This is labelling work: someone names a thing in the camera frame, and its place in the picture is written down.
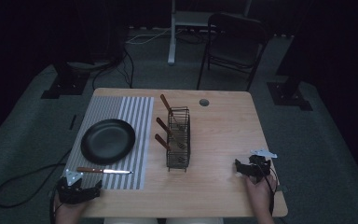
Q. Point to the black round plate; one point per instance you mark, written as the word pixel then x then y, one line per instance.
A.
pixel 107 141

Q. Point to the grey round stand base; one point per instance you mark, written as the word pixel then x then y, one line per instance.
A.
pixel 88 65

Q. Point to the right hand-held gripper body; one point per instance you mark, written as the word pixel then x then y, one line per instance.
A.
pixel 258 169

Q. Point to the grey round table grommet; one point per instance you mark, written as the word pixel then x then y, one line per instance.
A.
pixel 204 102

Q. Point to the person's left hand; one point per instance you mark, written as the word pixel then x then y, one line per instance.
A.
pixel 68 213

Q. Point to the person's right hand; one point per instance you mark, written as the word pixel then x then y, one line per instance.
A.
pixel 259 194

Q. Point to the black folding chair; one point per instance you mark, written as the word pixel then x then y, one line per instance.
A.
pixel 230 46

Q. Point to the white metal desk frame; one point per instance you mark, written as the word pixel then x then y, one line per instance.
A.
pixel 172 46

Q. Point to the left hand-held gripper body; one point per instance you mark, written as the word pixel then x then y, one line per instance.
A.
pixel 74 194

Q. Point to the black stand with square base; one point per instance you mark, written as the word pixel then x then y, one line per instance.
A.
pixel 65 85
pixel 289 95

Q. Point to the grey striped placemat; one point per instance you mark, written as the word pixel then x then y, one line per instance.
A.
pixel 138 109

